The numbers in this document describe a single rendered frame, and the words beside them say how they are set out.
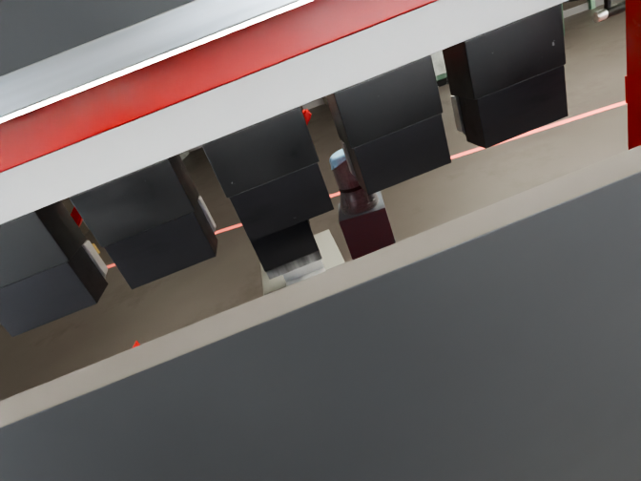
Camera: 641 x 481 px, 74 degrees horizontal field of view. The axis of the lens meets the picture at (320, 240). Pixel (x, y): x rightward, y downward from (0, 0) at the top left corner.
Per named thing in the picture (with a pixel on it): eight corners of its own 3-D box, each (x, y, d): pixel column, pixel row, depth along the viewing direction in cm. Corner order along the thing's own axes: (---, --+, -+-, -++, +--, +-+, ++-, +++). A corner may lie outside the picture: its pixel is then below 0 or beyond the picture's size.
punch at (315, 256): (321, 256, 76) (302, 209, 72) (323, 261, 74) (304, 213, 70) (269, 277, 76) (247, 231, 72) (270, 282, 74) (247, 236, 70)
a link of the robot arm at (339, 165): (344, 177, 170) (333, 146, 164) (375, 173, 163) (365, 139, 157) (333, 192, 161) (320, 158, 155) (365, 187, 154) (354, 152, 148)
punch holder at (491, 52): (537, 108, 75) (526, 8, 68) (570, 115, 68) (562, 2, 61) (458, 139, 75) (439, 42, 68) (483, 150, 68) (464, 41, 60)
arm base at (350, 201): (341, 203, 175) (333, 181, 170) (377, 192, 172) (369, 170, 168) (341, 219, 161) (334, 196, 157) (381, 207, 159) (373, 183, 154)
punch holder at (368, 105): (432, 150, 75) (409, 53, 68) (454, 161, 67) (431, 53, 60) (353, 181, 75) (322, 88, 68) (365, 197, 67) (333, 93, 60)
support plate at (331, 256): (329, 232, 104) (328, 229, 104) (356, 285, 80) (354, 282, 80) (260, 260, 104) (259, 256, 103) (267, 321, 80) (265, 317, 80)
